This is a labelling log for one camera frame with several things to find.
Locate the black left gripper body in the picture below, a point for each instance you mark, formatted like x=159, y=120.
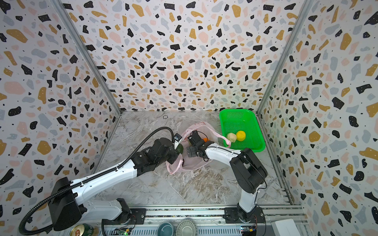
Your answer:
x=171, y=157

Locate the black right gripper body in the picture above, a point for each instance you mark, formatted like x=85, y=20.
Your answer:
x=193, y=146

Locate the beige pear fruit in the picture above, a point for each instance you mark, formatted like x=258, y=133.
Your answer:
x=232, y=137

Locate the yellow lemon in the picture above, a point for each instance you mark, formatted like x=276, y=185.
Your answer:
x=241, y=136

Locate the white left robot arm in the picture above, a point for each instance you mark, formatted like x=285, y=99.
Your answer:
x=72, y=199

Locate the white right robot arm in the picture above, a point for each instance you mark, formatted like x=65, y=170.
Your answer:
x=247, y=169

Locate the dark green lime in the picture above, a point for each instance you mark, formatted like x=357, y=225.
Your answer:
x=180, y=149

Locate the green plastic basket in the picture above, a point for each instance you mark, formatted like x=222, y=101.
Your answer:
x=235, y=120

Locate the teal ceramic bowl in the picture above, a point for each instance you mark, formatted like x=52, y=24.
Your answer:
x=165, y=229

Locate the green circuit board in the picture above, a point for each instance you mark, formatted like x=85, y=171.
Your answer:
x=124, y=231

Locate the grey ribbed plate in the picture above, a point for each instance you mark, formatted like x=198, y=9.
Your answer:
x=186, y=228

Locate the green gold drink can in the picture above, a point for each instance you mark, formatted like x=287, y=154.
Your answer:
x=85, y=230

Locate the right circuit board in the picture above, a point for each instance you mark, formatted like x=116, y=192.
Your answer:
x=249, y=231

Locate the white box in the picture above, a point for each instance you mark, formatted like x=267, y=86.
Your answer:
x=285, y=227

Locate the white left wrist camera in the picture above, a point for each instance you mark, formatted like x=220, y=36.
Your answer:
x=176, y=140

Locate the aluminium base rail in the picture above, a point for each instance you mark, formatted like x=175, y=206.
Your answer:
x=209, y=220

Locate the aluminium corner post left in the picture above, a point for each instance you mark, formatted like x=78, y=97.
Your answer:
x=64, y=16

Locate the aluminium corner post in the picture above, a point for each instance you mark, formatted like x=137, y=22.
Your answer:
x=307, y=4
x=64, y=16

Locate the aluminium corner post right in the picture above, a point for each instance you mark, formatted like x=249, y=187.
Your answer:
x=307, y=4

